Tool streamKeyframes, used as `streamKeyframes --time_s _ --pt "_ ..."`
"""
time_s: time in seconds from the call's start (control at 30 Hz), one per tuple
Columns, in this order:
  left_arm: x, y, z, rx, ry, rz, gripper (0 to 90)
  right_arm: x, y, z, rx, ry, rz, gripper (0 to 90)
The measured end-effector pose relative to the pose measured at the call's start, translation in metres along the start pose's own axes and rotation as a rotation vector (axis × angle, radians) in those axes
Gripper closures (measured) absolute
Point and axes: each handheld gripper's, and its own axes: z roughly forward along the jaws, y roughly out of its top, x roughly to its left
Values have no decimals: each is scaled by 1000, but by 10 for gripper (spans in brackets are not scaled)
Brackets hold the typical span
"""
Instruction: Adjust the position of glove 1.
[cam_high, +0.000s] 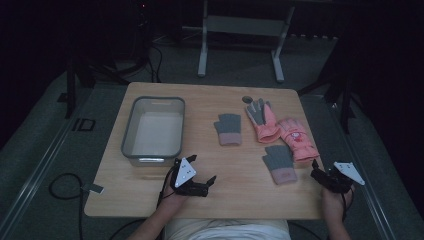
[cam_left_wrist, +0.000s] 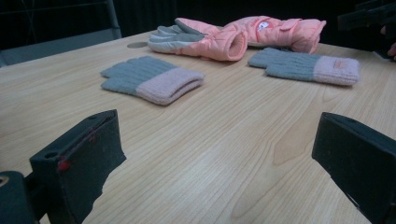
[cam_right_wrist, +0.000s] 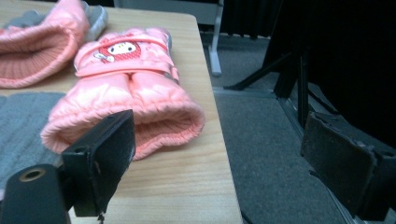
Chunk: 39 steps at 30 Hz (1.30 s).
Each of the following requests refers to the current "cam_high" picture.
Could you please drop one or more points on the pink glove with print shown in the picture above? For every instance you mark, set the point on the pink glove with print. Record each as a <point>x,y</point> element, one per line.
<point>298,138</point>

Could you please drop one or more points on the black rectangular floor frame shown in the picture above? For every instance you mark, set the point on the black rectangular floor frame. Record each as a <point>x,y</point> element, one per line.
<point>84,124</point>

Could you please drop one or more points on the dark round table grommet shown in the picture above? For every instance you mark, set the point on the dark round table grommet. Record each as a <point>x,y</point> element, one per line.
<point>247,99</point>

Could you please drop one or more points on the black tripod stand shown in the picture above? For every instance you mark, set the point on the black tripod stand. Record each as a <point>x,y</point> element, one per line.
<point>100,71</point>

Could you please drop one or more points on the grey knit glove pink cuff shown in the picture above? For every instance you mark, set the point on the grey knit glove pink cuff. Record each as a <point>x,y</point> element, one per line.
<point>229,128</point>
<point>280,161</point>

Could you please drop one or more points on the metal floor rail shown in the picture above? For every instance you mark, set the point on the metal floor rail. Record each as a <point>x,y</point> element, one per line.
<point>40,166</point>
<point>363,180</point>

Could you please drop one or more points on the person's right hand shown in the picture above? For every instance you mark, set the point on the person's right hand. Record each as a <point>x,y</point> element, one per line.
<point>333,201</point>

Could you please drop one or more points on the person's left hand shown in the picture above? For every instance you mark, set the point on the person's left hand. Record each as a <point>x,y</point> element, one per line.
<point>171,199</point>

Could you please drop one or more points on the grey plastic bin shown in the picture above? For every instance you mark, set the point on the grey plastic bin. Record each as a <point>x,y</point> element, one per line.
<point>155,133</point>

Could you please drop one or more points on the white metal desk frame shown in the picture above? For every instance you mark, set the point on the white metal desk frame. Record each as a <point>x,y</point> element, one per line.
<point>241,26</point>

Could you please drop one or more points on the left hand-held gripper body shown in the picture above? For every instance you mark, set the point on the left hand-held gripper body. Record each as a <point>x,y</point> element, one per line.
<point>185,173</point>

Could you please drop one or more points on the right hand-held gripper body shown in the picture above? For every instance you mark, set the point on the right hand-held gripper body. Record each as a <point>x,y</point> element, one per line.
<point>335,181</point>

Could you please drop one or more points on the pink glove grey palm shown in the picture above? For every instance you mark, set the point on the pink glove grey palm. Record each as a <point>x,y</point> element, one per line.
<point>265,121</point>

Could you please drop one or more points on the small metal table clip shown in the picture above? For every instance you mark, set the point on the small metal table clip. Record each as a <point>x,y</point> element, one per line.
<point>93,188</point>

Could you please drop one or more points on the black metal stand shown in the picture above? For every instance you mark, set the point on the black metal stand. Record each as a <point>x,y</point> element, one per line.
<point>336,86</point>

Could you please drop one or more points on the person's white shirt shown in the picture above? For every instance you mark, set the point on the person's white shirt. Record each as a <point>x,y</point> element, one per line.
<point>226,230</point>

